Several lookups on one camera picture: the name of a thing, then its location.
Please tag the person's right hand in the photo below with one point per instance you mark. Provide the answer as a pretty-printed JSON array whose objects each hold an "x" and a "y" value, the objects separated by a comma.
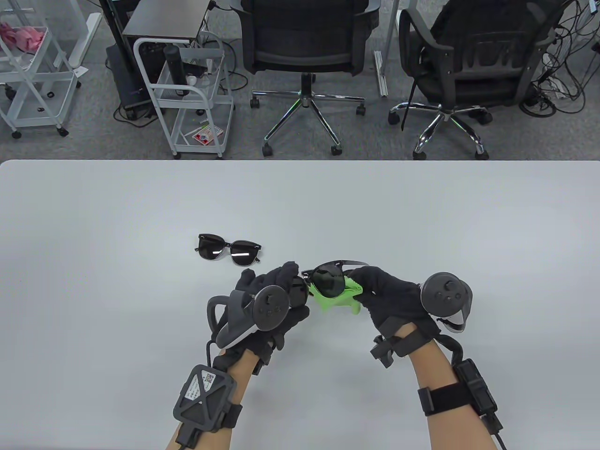
[{"x": 393, "y": 300}]

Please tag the person's left hand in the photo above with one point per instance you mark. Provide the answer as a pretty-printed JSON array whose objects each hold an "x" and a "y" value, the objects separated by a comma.
[{"x": 267, "y": 276}]

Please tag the grey handheld controller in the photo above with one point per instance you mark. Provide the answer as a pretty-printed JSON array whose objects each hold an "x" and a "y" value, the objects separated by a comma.
[
  {"x": 445, "y": 293},
  {"x": 269, "y": 309}
]

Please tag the green cleaning cloth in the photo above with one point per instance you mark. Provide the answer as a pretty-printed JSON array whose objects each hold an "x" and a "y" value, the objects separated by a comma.
[{"x": 335, "y": 302}]

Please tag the person's right forearm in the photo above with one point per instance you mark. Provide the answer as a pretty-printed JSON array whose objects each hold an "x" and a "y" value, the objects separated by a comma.
[{"x": 431, "y": 370}]

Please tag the black wrist sensor pack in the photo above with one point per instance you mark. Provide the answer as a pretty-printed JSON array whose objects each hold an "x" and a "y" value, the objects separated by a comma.
[
  {"x": 445, "y": 398},
  {"x": 201, "y": 393}
]

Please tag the red and white packet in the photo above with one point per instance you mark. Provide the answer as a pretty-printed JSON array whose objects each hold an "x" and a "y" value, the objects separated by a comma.
[{"x": 206, "y": 136}]

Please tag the white metal rolling cart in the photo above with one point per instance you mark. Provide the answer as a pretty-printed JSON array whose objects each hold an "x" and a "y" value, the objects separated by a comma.
[
  {"x": 37, "y": 124},
  {"x": 194, "y": 102}
]

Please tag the small black box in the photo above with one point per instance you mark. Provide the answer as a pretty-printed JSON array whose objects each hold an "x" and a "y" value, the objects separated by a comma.
[{"x": 194, "y": 69}]

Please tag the white desk leg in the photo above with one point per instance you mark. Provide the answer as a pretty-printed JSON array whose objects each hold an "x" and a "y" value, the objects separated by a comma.
[
  {"x": 380, "y": 70},
  {"x": 84, "y": 42}
]

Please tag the black bottle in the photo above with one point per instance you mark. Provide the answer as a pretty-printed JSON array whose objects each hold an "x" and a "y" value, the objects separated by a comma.
[{"x": 174, "y": 65}]

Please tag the black computer tower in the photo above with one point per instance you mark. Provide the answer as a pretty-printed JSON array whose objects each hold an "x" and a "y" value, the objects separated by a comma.
[{"x": 124, "y": 79}]

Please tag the black mesh office chair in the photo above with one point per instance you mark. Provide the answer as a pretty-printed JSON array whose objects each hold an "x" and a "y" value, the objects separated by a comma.
[
  {"x": 304, "y": 33},
  {"x": 483, "y": 56}
]

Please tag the white power strip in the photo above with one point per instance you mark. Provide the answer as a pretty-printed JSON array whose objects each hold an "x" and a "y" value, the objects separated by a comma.
[{"x": 558, "y": 89}]

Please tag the dark side table top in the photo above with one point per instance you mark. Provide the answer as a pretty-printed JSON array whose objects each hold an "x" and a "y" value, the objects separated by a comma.
[{"x": 164, "y": 21}]

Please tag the pink cloth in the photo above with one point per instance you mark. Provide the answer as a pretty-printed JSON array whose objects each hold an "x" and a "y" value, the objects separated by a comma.
[{"x": 26, "y": 37}]

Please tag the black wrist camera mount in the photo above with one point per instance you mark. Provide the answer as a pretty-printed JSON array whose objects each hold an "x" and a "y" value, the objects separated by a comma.
[{"x": 384, "y": 351}]

